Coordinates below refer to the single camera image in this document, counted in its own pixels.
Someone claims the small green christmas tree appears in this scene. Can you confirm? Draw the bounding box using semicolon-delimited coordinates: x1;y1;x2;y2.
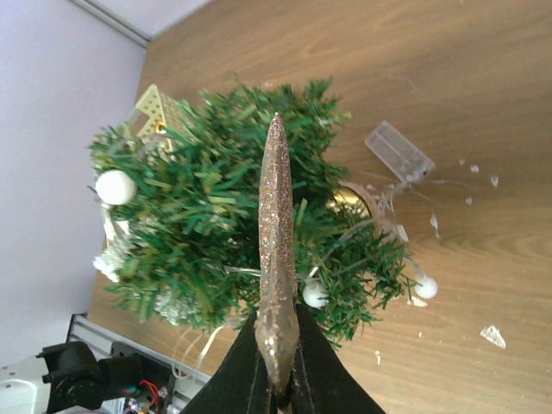
90;78;414;345

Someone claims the silver mesh ribbon bow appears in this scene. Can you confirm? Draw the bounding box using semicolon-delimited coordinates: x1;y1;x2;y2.
92;217;132;283

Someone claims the white ball light string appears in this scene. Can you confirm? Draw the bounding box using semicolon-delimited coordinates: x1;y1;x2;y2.
92;168;439;380

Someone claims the light green perforated plastic basket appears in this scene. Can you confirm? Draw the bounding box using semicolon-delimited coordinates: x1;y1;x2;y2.
135;84;184;153

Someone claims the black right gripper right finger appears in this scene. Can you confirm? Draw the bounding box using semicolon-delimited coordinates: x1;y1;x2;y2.
291;304;384;414

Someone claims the gold bauble ornament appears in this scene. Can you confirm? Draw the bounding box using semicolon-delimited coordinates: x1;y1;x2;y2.
155;122;167;135

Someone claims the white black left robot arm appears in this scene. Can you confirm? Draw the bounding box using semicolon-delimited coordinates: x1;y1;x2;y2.
1;342;143;413

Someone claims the clear plastic battery box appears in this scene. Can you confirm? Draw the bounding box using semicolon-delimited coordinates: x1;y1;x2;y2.
365;121;436;184

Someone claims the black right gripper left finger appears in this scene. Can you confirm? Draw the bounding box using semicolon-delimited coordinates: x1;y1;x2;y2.
182;315;272;414

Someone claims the silver glitter star ornament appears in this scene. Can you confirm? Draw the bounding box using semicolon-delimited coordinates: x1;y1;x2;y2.
254;114;299;408

